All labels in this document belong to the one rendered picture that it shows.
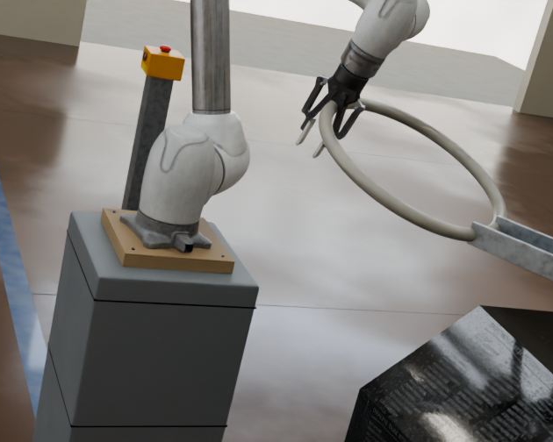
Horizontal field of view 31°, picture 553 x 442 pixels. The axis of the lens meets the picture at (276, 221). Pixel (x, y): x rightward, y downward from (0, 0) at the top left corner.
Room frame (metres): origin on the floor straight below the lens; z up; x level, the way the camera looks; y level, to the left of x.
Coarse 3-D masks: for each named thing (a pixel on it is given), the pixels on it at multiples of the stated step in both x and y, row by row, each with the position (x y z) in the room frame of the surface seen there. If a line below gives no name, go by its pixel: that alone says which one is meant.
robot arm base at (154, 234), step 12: (120, 216) 2.32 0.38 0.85; (132, 216) 2.31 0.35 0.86; (144, 216) 2.25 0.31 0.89; (132, 228) 2.27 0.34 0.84; (144, 228) 2.24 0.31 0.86; (156, 228) 2.23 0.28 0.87; (168, 228) 2.23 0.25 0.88; (180, 228) 2.24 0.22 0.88; (192, 228) 2.27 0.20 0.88; (144, 240) 2.20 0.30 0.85; (156, 240) 2.20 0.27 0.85; (168, 240) 2.22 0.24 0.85; (180, 240) 2.21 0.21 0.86; (192, 240) 2.26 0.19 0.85; (204, 240) 2.28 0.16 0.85
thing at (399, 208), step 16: (320, 112) 2.19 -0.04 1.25; (384, 112) 2.38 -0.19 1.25; (400, 112) 2.40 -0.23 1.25; (320, 128) 2.12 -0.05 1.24; (416, 128) 2.40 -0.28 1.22; (432, 128) 2.41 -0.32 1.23; (336, 144) 2.05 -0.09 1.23; (448, 144) 2.39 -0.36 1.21; (336, 160) 2.03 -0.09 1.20; (352, 160) 2.02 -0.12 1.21; (464, 160) 2.36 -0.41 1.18; (352, 176) 1.99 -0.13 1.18; (368, 176) 1.99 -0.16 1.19; (480, 176) 2.31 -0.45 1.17; (368, 192) 1.97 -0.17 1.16; (384, 192) 1.97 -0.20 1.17; (496, 192) 2.26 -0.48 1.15; (400, 208) 1.95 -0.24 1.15; (496, 208) 2.20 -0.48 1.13; (416, 224) 1.95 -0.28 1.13; (432, 224) 1.96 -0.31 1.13; (448, 224) 1.98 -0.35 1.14; (496, 224) 2.10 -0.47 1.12; (464, 240) 2.00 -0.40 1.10
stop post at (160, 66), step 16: (144, 48) 3.32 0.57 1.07; (144, 64) 3.27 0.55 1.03; (160, 64) 3.23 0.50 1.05; (176, 64) 3.25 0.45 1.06; (160, 80) 3.26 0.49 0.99; (176, 80) 3.26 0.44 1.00; (144, 96) 3.28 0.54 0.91; (160, 96) 3.26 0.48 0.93; (144, 112) 3.25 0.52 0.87; (160, 112) 3.27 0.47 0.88; (144, 128) 3.25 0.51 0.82; (160, 128) 3.27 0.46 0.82; (144, 144) 3.25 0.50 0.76; (144, 160) 3.26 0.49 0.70; (128, 176) 3.30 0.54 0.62; (128, 192) 3.26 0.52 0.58; (128, 208) 3.25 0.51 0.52
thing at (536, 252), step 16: (480, 224) 2.02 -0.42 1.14; (512, 224) 2.09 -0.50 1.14; (480, 240) 2.00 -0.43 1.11; (496, 240) 1.98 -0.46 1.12; (512, 240) 1.96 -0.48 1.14; (528, 240) 2.06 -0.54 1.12; (544, 240) 2.04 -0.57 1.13; (512, 256) 1.96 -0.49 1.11; (528, 256) 1.94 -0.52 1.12; (544, 256) 1.92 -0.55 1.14; (544, 272) 1.91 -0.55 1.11
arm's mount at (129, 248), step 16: (112, 224) 2.28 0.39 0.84; (208, 224) 2.45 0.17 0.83; (112, 240) 2.24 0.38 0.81; (128, 240) 2.20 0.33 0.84; (128, 256) 2.13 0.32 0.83; (144, 256) 2.14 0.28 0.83; (160, 256) 2.16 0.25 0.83; (176, 256) 2.18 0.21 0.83; (192, 256) 2.21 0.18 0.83; (208, 256) 2.23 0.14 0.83; (224, 256) 2.25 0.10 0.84; (224, 272) 2.23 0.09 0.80
